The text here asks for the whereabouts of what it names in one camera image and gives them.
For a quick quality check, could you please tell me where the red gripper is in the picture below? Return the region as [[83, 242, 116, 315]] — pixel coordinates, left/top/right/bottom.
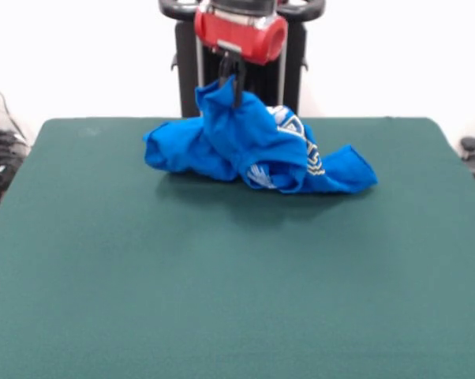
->
[[193, 6, 290, 110]]

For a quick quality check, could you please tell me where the blue printed T-shirt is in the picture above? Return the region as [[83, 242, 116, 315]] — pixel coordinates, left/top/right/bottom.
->
[[142, 74, 380, 197]]

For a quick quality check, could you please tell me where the dark green table cloth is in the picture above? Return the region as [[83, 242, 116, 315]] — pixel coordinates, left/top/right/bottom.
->
[[0, 116, 475, 379]]

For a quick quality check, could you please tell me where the black office chair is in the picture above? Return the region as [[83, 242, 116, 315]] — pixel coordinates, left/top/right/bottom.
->
[[459, 136, 475, 198]]

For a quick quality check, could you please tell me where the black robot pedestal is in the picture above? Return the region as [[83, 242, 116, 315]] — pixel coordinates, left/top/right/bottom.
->
[[158, 0, 326, 118]]

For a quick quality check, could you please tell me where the black cable tangle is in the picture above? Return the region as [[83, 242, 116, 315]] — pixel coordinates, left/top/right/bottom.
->
[[0, 73, 32, 208]]

